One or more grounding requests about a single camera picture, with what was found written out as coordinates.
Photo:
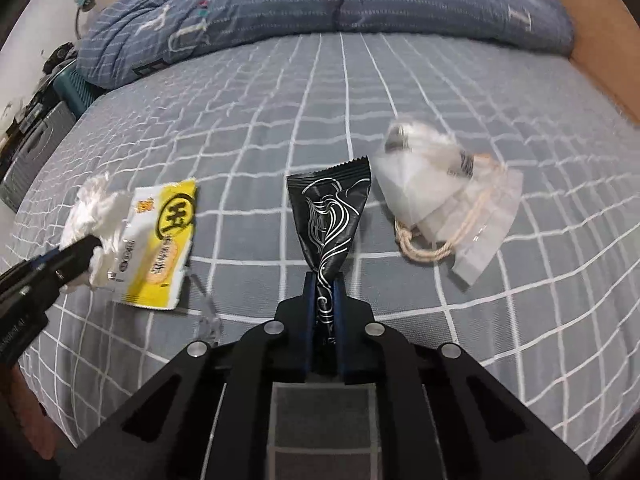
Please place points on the dark grey suitcase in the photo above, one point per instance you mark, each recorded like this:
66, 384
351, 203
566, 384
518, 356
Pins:
35, 150

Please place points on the person's left forearm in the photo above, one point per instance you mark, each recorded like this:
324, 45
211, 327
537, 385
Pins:
20, 410

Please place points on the wooden bed headboard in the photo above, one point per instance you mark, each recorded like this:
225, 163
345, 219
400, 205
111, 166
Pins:
600, 35

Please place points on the white plastic bag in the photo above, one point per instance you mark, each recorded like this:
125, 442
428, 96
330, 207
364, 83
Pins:
100, 210

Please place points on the black patterned wipe packet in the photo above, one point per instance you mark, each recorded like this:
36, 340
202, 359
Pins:
330, 210

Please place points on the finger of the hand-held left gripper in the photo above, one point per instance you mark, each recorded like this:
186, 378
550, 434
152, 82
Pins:
65, 255
45, 287

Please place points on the blue striped quilt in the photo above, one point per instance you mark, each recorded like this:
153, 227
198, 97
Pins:
300, 5

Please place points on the white and yellow snack packet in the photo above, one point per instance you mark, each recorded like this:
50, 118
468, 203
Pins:
160, 240

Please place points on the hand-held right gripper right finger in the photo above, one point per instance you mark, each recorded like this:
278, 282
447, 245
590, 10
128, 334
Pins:
340, 310

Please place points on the teal plastic basket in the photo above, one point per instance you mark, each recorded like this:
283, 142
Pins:
75, 90

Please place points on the teal desk lamp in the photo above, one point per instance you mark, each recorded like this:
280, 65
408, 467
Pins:
84, 2

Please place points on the grey checked bedsheet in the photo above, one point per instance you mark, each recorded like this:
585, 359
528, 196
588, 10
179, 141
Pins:
250, 110

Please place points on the clear plastic film scrap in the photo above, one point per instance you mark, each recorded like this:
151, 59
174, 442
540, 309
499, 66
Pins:
205, 310

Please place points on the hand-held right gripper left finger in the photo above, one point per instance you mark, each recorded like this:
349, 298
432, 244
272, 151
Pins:
311, 310

